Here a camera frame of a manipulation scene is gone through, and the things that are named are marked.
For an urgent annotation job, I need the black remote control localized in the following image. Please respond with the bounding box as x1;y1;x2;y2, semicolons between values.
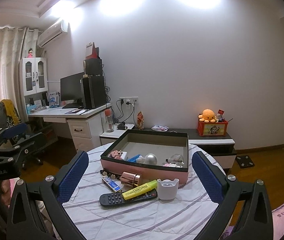
99;188;159;208

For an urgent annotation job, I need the white cat-ear cup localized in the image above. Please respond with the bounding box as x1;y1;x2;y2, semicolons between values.
157;178;179;200

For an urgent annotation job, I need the blue rectangular small box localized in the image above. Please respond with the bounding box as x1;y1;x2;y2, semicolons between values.
102;176;122;192

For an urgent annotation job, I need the clear glass bottle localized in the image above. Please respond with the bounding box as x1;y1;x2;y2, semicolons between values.
166;154;184;165

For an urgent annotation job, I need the yellow highlighter marker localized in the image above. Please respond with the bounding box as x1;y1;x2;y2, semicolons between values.
122;180;157;200

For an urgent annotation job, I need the pink block donut toy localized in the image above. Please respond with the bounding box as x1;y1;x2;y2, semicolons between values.
107;150;123;160

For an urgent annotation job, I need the pink black storage box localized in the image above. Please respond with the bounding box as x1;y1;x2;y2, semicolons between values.
100;139;189;184

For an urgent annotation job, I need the white charger block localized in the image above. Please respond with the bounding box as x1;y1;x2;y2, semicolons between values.
121;152;128;160

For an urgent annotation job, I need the white silver ball toy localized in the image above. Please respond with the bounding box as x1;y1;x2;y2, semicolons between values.
136;153;157;165

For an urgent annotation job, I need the pink kitty block figure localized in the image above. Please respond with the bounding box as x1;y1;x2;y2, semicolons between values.
163;162;184;168

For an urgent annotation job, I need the black floor scale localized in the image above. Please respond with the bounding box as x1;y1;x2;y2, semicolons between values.
235;155;255;168

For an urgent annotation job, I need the striped white tablecloth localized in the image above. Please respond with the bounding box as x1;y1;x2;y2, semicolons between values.
63;144;218;239

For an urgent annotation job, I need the white glass-door cabinet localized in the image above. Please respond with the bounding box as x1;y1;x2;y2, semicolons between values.
19;57;48;96

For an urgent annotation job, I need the black white tv cabinet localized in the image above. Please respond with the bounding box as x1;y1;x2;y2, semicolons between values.
100;128;236;169

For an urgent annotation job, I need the white computer desk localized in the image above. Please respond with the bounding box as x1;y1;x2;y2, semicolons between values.
28;103;111;151

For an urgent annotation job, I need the black computer monitor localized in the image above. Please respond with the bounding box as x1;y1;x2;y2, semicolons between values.
60;72;84;105

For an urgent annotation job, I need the pink doll figurine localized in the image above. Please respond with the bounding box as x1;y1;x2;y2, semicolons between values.
27;48;33;58

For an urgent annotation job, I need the beige curtain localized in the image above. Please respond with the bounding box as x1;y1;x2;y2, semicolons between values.
0;27;39;121

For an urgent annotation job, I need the red cartoon storage crate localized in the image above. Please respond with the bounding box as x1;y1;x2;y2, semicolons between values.
197;121;229;137

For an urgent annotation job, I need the black computer tower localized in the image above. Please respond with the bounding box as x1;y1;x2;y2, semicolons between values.
80;75;107;109

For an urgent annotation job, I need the orange-lid water bottle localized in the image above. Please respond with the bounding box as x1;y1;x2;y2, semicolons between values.
104;108;114;132

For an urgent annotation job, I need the orange octopus plush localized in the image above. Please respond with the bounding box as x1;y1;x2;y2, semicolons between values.
198;109;218;123

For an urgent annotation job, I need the white air conditioner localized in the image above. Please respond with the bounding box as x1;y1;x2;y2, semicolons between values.
37;20;69;48

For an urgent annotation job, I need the black speaker box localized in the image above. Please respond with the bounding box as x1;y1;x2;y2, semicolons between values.
83;58;103;76

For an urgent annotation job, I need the red white calendar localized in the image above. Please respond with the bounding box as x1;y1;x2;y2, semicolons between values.
85;42;100;60

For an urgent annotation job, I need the white tissue pack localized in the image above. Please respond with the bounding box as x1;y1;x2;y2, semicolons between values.
151;125;169;132

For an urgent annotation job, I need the orange snack bag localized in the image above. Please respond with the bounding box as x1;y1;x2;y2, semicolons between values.
137;111;144;130

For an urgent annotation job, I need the white wall power strip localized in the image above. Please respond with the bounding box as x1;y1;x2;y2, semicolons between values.
119;96;139;105

